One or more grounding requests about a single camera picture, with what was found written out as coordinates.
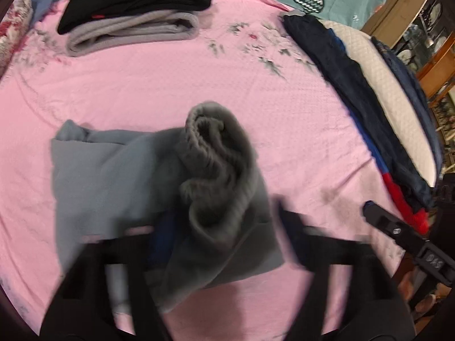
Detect pink floral bed sheet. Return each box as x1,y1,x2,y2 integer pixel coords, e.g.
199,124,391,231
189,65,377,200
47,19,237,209
0,0,408,341

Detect light grey pants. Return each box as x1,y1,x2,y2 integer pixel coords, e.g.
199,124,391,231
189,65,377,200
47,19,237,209
50,101,286,314

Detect white quilted pillow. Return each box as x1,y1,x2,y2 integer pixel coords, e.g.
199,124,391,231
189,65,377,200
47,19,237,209
319,19,440,188

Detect red floral bolster pillow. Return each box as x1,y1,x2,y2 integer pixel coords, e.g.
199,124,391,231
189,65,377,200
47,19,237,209
0,0,35,76

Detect folded grey pants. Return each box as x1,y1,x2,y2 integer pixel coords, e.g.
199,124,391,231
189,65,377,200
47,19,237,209
66,9,200,58

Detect row of decorative plates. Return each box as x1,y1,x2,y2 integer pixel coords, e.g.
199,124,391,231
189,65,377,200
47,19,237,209
394,0,455,125

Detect blue and red garment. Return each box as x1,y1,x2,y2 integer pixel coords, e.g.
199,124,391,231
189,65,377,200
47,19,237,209
327,28,431,236

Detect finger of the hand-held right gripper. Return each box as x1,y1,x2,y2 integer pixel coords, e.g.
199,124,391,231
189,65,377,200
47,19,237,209
362,200,429,257

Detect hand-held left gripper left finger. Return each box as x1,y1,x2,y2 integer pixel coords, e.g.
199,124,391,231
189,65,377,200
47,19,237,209
38,213,179,341

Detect blue denim jeans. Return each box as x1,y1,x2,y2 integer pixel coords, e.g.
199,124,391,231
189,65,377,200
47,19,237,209
371,36,446,172

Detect wooden display shelf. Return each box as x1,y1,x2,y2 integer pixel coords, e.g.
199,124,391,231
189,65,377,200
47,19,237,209
360,0,455,139

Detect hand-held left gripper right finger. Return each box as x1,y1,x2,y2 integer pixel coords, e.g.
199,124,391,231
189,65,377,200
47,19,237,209
274,198,417,341

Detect dark navy pants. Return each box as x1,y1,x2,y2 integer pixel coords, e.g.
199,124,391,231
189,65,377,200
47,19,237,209
282,13,435,211

